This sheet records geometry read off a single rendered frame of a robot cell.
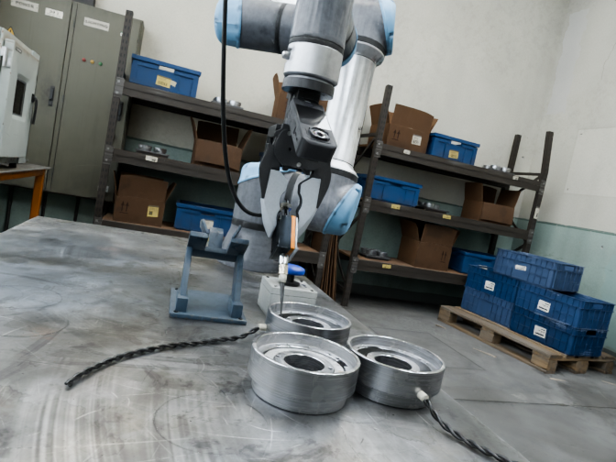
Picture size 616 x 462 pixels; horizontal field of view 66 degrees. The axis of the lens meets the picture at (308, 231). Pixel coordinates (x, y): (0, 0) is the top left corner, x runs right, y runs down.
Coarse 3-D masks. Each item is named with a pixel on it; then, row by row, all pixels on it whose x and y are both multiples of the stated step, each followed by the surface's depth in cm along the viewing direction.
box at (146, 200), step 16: (128, 176) 366; (144, 176) 407; (128, 192) 370; (144, 192) 374; (160, 192) 379; (128, 208) 372; (144, 208) 377; (160, 208) 381; (144, 224) 379; (160, 224) 383
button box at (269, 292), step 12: (264, 276) 74; (264, 288) 72; (276, 288) 68; (288, 288) 69; (300, 288) 71; (312, 288) 73; (264, 300) 71; (276, 300) 69; (288, 300) 69; (300, 300) 70; (312, 300) 70; (264, 312) 70
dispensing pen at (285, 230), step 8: (280, 208) 66; (288, 208) 66; (280, 216) 63; (288, 216) 63; (280, 224) 62; (288, 224) 62; (280, 232) 62; (288, 232) 62; (272, 240) 65; (280, 240) 61; (288, 240) 61; (272, 248) 64; (280, 248) 61; (288, 248) 61; (272, 256) 63; (280, 256) 62; (288, 256) 62; (280, 264) 61; (280, 272) 61; (280, 280) 60; (280, 288) 60; (280, 296) 60; (280, 304) 59; (280, 312) 59
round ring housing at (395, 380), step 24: (360, 336) 54; (384, 336) 56; (360, 360) 47; (384, 360) 53; (408, 360) 52; (432, 360) 53; (360, 384) 48; (384, 384) 46; (408, 384) 46; (432, 384) 47; (408, 408) 47
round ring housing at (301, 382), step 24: (264, 336) 48; (288, 336) 50; (312, 336) 51; (264, 360) 42; (288, 360) 47; (312, 360) 48; (336, 360) 48; (264, 384) 42; (288, 384) 41; (312, 384) 41; (336, 384) 41; (288, 408) 42; (312, 408) 42; (336, 408) 43
